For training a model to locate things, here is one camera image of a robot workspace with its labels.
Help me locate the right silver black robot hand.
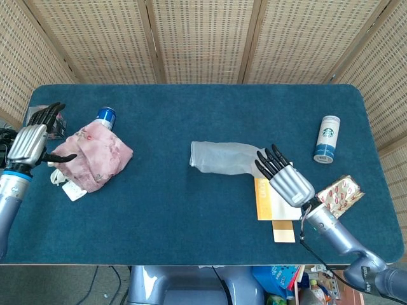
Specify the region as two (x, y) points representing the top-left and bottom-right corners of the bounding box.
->
(254, 143), (316, 209)

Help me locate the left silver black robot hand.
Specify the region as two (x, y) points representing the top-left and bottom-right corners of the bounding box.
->
(6, 102), (78, 174)

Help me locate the cream white ribbon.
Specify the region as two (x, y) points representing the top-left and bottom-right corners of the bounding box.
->
(49, 168), (69, 187)

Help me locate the white paper tag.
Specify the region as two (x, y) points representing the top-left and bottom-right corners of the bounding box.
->
(62, 180), (88, 201)

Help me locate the pink floral clothes bundle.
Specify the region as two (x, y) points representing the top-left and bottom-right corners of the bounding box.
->
(50, 119), (134, 194)

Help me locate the translucent plastic zip bag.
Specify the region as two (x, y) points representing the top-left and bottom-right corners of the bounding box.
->
(190, 140), (270, 176)

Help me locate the yellow white Lexicon notebook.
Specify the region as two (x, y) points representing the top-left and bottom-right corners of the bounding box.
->
(254, 177), (303, 221)

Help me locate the clear box with orange toys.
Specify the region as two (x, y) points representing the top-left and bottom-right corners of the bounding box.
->
(27, 104), (68, 140)

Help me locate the gold foil snack packet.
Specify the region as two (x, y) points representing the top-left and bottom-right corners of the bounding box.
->
(315, 174), (366, 219)

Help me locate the white Starbucks drink can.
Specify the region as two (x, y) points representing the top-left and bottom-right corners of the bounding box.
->
(313, 116), (341, 165)

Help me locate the blue and white soda can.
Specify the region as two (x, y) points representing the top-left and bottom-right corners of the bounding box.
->
(93, 107), (117, 131)

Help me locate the blue felt table cover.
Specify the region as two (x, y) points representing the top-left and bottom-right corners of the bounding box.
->
(0, 83), (405, 266)

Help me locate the grey-blue robot torso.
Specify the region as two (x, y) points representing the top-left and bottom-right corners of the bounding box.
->
(127, 265), (266, 305)

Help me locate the woven wicker folding screen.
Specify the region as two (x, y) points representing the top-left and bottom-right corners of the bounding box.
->
(0, 0), (407, 255)

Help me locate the black floor cable bundle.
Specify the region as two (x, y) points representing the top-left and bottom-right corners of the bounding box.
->
(0, 126), (18, 166)

